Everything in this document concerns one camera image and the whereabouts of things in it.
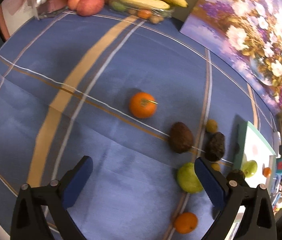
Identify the teal tray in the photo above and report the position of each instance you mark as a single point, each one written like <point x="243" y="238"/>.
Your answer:
<point x="253" y="140"/>

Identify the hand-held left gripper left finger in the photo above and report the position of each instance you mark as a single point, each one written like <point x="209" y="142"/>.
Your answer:
<point x="77" y="182"/>

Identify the dark avocado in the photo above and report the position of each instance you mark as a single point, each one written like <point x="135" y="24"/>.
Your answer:
<point x="214" y="146"/>
<point x="235" y="175"/>

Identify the green mango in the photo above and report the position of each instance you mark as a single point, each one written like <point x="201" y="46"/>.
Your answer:
<point x="187" y="178"/>

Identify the green apple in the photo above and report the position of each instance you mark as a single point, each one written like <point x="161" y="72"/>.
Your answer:
<point x="250" y="168"/>

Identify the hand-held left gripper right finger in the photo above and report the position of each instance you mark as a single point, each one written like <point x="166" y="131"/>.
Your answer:
<point x="209" y="182"/>

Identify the blue plaid tablecloth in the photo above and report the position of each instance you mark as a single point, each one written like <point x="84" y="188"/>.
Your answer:
<point x="55" y="80"/>

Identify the small tangerine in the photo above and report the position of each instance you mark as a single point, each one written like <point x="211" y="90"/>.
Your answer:
<point x="267" y="171"/>

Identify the colourful clutter pile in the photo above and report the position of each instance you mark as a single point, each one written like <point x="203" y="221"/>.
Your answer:
<point x="280" y="195"/>

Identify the clear plastic fruit container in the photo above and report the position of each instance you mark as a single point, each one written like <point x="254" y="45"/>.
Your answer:
<point x="156" y="12"/>

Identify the large orange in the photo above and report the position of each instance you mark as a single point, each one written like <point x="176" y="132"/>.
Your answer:
<point x="141" y="107"/>

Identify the small tan fruit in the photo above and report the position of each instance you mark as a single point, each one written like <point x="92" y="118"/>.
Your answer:
<point x="211" y="126"/>
<point x="215" y="166"/>

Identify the floral painting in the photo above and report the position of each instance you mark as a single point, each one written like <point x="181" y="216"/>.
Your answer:
<point x="243" y="30"/>

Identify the pink ribbon gift box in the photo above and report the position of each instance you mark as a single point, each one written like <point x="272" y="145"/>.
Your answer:
<point x="53" y="0"/>

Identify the white power strip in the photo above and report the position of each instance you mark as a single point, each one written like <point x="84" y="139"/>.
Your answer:
<point x="276" y="140"/>

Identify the brown avocado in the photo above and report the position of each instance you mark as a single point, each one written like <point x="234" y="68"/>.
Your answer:
<point x="181" y="137"/>

